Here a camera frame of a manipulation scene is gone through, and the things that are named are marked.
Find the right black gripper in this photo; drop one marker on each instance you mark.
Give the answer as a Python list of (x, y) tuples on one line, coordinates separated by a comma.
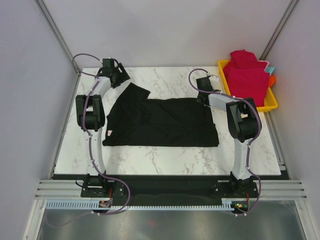
[(200, 98)]

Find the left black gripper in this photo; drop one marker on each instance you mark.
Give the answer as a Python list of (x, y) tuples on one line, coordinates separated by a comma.
[(124, 76)]

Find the black t-shirt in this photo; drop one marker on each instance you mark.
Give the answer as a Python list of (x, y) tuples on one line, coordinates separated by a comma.
[(136, 120)]

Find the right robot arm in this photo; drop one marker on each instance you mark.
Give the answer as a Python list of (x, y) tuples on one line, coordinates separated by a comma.
[(243, 125)]

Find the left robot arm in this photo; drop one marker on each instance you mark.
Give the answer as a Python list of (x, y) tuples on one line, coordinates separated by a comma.
[(90, 116)]

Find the red t-shirt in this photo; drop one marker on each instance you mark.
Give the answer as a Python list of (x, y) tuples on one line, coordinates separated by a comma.
[(246, 76)]

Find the pink cloth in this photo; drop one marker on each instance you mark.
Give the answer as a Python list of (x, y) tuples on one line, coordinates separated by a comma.
[(267, 63)]

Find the cyan cloth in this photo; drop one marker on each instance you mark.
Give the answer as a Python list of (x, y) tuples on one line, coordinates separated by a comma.
[(270, 70)]

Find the orange cloth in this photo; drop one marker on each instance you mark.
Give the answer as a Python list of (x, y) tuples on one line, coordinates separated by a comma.
[(272, 81)]

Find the yellow plastic bin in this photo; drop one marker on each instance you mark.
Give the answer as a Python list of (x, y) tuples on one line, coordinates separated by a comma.
[(270, 101)]

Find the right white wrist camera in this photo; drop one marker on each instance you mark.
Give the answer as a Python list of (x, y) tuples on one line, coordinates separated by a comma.
[(213, 76)]

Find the left aluminium frame post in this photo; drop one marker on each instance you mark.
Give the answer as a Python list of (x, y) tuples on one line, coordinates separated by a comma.
[(56, 32)]

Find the aluminium frame post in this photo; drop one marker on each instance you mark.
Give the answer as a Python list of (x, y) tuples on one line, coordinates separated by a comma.
[(279, 28), (56, 32)]

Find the right aluminium frame post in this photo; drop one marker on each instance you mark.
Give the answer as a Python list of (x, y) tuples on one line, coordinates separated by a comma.
[(279, 28)]

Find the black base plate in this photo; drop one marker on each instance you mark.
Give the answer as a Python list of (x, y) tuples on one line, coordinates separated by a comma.
[(168, 189)]

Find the aluminium rail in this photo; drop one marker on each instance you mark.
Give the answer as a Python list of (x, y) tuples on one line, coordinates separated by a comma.
[(57, 190)]

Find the white slotted cable duct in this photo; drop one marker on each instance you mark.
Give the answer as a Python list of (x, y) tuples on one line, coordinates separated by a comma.
[(99, 205)]

